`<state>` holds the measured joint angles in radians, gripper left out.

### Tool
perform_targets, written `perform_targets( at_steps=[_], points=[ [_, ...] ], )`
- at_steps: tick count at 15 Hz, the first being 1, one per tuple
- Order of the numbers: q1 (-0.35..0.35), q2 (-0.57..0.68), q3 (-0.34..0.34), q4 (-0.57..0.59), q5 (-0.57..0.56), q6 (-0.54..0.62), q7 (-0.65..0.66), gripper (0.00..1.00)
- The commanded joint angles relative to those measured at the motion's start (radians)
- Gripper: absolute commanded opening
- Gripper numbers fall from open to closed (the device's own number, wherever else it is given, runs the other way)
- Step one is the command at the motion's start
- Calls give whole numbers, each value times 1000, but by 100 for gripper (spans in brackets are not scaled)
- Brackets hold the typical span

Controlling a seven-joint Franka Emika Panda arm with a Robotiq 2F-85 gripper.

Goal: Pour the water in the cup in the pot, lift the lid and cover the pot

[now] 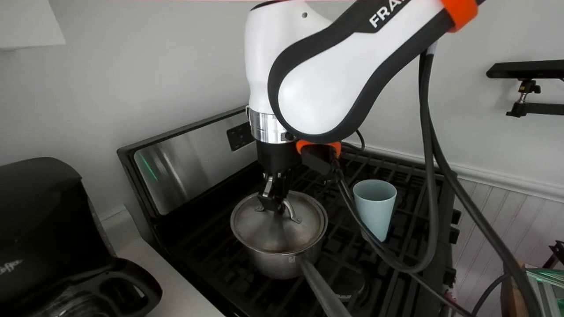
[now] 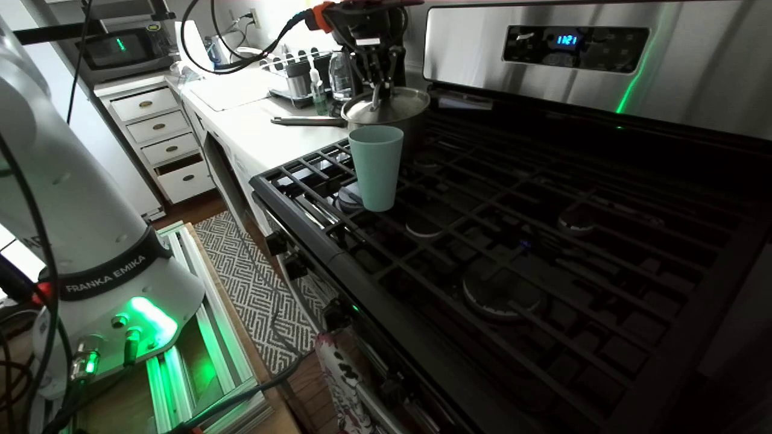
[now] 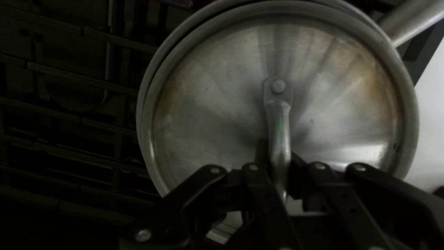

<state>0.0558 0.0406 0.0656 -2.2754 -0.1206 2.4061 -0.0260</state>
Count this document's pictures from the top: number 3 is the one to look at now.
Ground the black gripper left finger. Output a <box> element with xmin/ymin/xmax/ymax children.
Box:
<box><xmin>120</xmin><ymin>161</ymin><xmax>298</xmax><ymax>250</ymax></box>

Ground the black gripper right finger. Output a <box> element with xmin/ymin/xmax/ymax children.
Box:
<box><xmin>287</xmin><ymin>152</ymin><xmax>444</xmax><ymax>250</ymax></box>

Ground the stainless steel gas stove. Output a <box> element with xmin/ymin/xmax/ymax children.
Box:
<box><xmin>0</xmin><ymin>0</ymin><xmax>444</xmax><ymax>250</ymax></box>

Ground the steel saucepan with handle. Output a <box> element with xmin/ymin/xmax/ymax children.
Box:
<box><xmin>134</xmin><ymin>0</ymin><xmax>444</xmax><ymax>186</ymax></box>

